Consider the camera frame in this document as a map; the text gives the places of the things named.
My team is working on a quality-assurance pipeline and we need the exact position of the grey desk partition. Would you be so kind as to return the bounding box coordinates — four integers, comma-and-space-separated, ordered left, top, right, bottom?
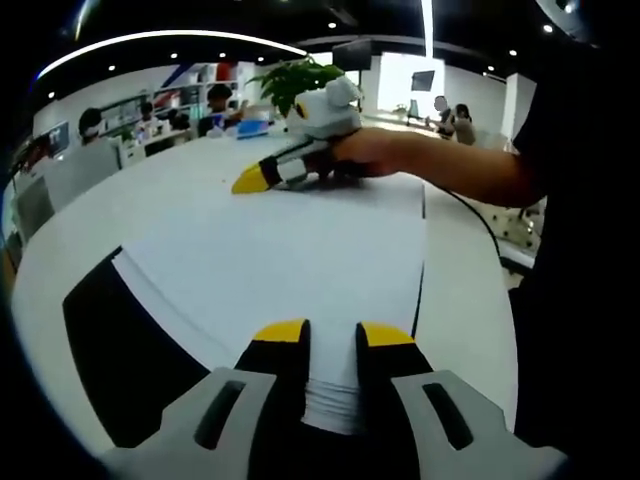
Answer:
12, 142, 121, 236

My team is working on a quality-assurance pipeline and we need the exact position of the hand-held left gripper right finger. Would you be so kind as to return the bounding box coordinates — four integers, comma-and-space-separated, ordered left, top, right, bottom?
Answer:
355, 319, 569, 480

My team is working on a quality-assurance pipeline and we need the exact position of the straight ceiling light strip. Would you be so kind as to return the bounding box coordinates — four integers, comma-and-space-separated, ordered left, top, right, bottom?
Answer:
419, 0, 435, 57

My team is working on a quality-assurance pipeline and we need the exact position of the black screen on stand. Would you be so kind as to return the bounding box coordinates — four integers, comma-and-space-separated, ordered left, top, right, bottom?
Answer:
332, 38, 374, 71

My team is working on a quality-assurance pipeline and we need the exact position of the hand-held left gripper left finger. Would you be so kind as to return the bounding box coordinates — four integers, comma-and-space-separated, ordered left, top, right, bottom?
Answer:
102, 318, 311, 480

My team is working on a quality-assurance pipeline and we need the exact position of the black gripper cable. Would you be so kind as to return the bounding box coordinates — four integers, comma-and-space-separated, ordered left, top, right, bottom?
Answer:
439, 187, 504, 256

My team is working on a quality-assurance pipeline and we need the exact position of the blue tissue box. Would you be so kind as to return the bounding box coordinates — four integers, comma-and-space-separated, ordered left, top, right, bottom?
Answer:
235, 119, 274, 140

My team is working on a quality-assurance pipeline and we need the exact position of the black desk mat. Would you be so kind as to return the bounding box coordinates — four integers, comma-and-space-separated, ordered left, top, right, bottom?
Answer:
62, 182, 427, 449

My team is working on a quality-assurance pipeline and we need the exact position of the white bound document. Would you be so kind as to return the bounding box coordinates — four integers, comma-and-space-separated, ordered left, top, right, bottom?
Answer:
110, 174, 427, 436

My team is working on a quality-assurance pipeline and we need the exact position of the curved ceiling light strip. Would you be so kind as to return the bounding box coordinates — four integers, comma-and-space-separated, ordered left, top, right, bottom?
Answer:
35, 29, 307, 81

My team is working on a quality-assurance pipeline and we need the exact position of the person's right hand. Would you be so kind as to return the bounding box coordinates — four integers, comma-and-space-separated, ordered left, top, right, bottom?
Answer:
321, 127, 417, 190

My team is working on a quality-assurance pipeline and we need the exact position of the white wall shelf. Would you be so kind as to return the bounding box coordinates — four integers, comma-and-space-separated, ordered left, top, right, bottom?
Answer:
99, 62, 241, 131

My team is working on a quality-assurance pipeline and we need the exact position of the potted green plant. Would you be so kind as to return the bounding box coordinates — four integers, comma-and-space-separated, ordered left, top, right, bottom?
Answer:
247, 55, 361, 119

